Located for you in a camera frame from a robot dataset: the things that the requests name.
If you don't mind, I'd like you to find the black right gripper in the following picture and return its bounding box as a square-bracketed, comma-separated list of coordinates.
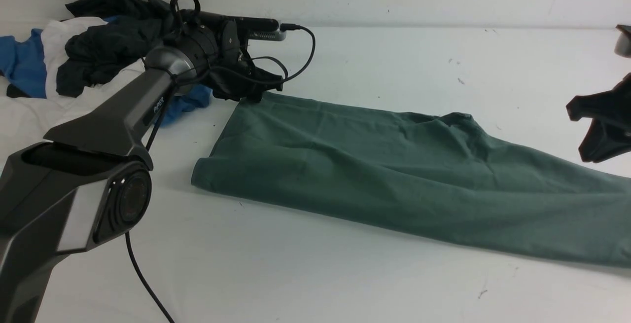
[566, 73, 631, 163]

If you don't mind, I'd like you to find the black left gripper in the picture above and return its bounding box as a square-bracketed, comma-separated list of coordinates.
[202, 21, 284, 103]

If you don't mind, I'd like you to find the green long-sleeve top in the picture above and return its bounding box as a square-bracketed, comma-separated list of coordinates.
[191, 93, 631, 268]

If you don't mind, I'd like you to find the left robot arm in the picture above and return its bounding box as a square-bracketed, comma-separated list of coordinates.
[1, 19, 283, 323]

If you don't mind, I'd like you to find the dark grey garment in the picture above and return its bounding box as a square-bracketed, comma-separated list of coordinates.
[6, 0, 173, 99]

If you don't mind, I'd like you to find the white garment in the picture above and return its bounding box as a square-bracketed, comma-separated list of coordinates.
[0, 17, 145, 163]

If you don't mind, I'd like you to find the blue garment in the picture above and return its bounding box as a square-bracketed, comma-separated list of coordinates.
[0, 16, 213, 127]

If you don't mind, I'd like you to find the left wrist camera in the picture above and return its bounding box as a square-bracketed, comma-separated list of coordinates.
[200, 11, 287, 42]

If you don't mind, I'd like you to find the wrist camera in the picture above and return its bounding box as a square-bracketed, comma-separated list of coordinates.
[200, 11, 287, 42]
[614, 24, 631, 59]

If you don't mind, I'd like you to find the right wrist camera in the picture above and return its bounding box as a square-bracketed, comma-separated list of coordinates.
[614, 24, 631, 59]

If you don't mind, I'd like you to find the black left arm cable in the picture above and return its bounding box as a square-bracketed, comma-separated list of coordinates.
[125, 0, 316, 323]

